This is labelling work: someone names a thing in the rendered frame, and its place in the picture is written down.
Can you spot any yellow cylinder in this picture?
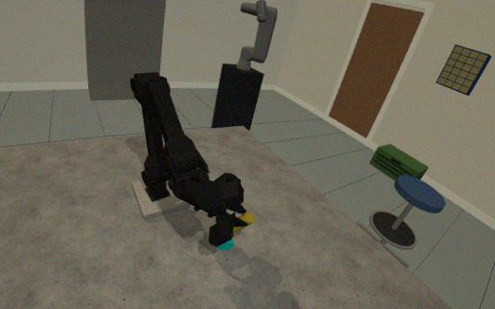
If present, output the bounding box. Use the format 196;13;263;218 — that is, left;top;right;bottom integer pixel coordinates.
233;211;254;233

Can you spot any teal flat circle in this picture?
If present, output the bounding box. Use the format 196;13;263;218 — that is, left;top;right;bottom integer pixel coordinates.
217;239;233;250

